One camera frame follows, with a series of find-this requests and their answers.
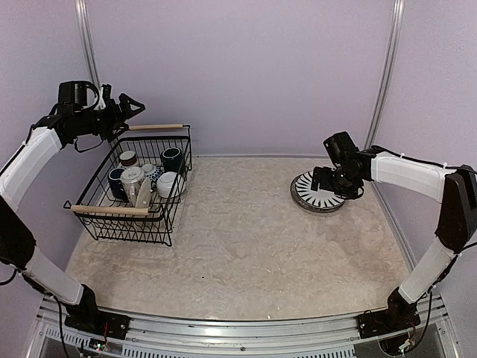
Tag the woven bamboo plate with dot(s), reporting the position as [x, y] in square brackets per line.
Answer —
[144, 194]

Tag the left aluminium frame post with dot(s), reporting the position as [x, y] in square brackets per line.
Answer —
[86, 41]

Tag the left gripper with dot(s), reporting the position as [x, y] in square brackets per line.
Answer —
[117, 118]

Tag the brown striped ceramic cup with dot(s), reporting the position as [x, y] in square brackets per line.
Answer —
[128, 159]

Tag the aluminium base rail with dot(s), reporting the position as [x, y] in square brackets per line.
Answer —
[160, 336]

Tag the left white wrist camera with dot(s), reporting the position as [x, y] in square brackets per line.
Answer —
[101, 96]

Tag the blue patterned white bowl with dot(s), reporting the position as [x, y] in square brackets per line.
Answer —
[153, 172]

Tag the dark green ceramic mug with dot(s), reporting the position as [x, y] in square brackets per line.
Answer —
[172, 160]

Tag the plain white bowl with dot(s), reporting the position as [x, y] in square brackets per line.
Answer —
[170, 185]

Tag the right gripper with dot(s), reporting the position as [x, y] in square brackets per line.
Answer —
[349, 192]

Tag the black white striped plate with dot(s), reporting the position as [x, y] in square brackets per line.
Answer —
[309, 194]

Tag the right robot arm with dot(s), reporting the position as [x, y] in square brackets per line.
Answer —
[452, 189]

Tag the navy blue ceramic mug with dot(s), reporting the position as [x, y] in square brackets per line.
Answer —
[114, 181]

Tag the right aluminium frame post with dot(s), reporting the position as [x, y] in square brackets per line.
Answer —
[387, 71]

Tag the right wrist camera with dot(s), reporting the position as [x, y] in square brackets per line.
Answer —
[340, 148]

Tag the grey deer print plate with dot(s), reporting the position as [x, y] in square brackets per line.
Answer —
[298, 201]

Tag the white floral print mug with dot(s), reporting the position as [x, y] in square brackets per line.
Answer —
[131, 180]

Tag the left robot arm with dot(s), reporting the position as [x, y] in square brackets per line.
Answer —
[18, 246]

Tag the black wire dish rack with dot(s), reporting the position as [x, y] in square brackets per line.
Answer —
[105, 217]

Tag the aluminium frame post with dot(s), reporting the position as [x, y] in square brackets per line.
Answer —
[387, 71]
[86, 41]

